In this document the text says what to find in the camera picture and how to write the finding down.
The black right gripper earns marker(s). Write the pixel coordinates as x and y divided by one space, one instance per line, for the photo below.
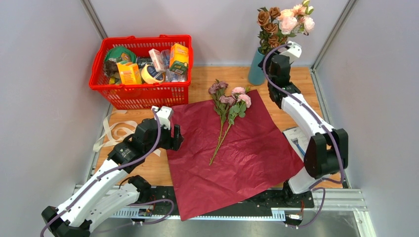
268 61

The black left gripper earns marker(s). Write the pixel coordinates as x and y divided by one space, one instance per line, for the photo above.
173 143

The white printed ribbon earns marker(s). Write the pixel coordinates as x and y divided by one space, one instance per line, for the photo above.
115 133

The pink flower bouquet brown wrap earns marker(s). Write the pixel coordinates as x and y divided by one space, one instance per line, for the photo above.
277 26

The pink flower stem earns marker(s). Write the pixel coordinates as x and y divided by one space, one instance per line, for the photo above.
240 102

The mauve flower stem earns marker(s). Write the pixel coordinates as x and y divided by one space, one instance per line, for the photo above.
221 106

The dark red wrapping paper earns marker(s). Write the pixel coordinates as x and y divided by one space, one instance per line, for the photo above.
253 157

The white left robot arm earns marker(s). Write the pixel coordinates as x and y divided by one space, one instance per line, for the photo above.
85 210

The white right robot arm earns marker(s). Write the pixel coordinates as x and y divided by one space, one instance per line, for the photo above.
327 149

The teal ceramic vase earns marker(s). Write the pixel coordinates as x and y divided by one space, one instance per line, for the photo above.
255 75

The red plastic shopping basket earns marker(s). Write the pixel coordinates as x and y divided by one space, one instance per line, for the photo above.
134 97

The yellow tape roll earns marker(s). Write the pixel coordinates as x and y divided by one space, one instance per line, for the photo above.
151 76

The orange juice carton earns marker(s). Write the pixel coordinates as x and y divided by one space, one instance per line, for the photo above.
129 73

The clear plastic bottle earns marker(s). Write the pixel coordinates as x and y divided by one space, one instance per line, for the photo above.
169 75

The blue razor blister package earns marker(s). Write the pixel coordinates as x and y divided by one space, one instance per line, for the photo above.
298 140

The white small box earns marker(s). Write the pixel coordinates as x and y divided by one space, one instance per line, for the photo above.
157 60

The green snack bag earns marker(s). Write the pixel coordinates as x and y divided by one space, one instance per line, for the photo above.
120 53

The orange green box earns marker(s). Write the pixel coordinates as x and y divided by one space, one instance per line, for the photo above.
179 59

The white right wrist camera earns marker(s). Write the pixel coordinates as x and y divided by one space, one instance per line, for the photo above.
293 51

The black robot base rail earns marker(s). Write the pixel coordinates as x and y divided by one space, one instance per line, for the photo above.
266 206

